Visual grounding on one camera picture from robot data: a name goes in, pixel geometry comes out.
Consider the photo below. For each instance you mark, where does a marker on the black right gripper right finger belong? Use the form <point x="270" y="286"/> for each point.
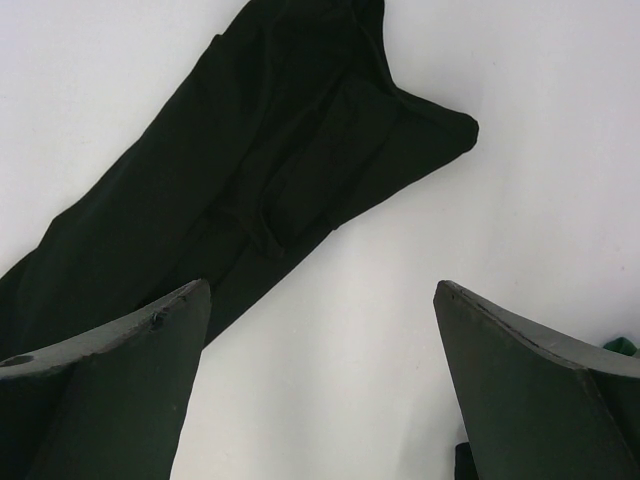
<point x="536" y="403"/>

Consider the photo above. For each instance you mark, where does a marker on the green folded t-shirt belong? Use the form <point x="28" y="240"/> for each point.
<point x="623" y="346"/>

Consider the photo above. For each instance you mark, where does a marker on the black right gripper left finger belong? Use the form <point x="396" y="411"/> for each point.
<point x="109" y="403"/>

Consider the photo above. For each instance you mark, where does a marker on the black graphic t-shirt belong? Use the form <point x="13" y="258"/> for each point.
<point x="289" y="126"/>

